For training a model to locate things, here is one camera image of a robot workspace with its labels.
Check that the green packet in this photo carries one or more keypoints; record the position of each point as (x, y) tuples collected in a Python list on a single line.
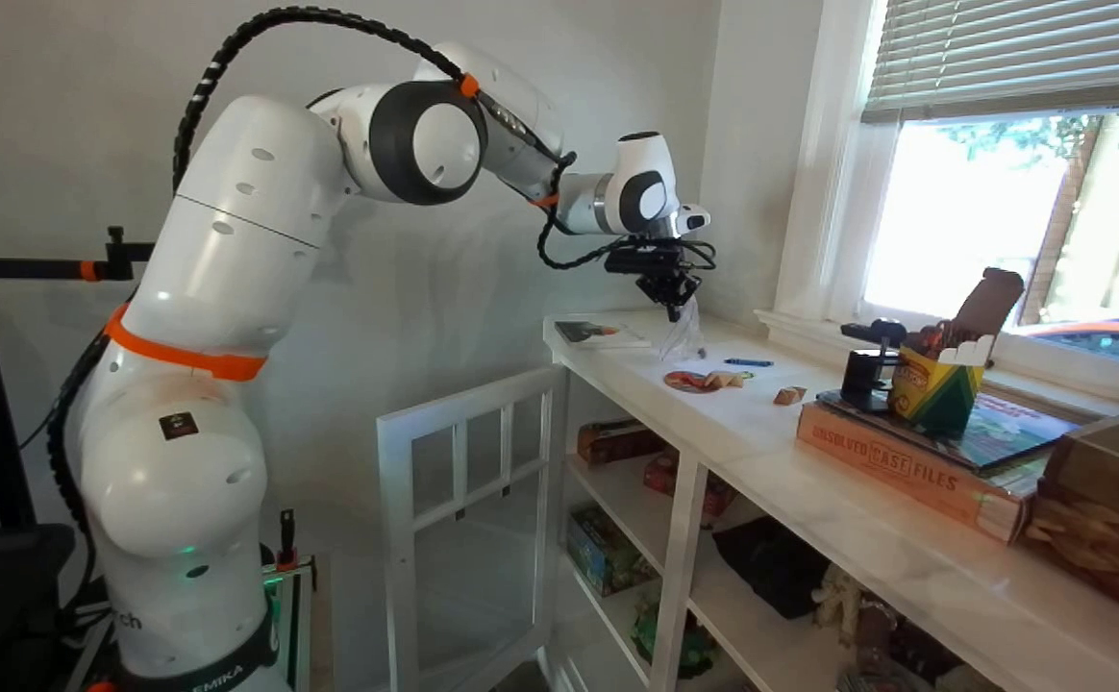
[(693, 646)]

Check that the blue crayon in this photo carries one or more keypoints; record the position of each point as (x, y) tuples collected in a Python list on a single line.
[(748, 364)]

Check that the brown printed box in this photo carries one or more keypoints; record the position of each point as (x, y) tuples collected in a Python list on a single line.
[(621, 444)]

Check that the wide white window blind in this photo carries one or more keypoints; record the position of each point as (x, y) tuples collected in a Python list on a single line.
[(1022, 51)]

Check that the large orange hardcover book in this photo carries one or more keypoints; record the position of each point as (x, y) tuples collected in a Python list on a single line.
[(904, 481)]

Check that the dark flat book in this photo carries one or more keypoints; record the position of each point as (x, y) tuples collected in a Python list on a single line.
[(1004, 429)]

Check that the light wooden block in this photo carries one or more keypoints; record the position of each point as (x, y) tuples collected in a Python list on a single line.
[(735, 377)]

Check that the clear plastic zip bag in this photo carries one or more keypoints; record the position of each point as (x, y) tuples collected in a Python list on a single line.
[(684, 338)]

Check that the glass window pane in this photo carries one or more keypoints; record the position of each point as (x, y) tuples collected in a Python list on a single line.
[(968, 218)]

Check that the white paned cabinet door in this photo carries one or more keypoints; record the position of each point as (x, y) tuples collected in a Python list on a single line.
[(393, 550)]

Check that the white shelf cabinet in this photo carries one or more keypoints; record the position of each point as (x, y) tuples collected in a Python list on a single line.
[(680, 561)]

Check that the wooden crate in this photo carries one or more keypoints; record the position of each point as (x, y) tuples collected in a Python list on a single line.
[(1103, 511)]

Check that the red flat book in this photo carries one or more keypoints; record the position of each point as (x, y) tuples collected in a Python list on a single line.
[(713, 486)]

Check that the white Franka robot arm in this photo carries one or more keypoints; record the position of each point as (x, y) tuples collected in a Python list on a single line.
[(251, 192)]

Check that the green printed box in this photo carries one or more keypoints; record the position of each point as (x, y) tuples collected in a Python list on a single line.
[(607, 550)]

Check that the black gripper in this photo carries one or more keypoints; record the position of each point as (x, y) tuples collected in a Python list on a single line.
[(658, 268)]

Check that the round colourful puzzle disc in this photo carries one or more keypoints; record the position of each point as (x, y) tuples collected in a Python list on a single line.
[(693, 383)]

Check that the brown zigzag wooden piece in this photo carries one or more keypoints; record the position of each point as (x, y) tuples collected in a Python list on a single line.
[(790, 394)]

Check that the red black hand tool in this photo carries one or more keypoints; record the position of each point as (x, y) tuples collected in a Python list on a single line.
[(288, 538)]

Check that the black fabric bag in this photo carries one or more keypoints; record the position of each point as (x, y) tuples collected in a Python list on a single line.
[(770, 561)]

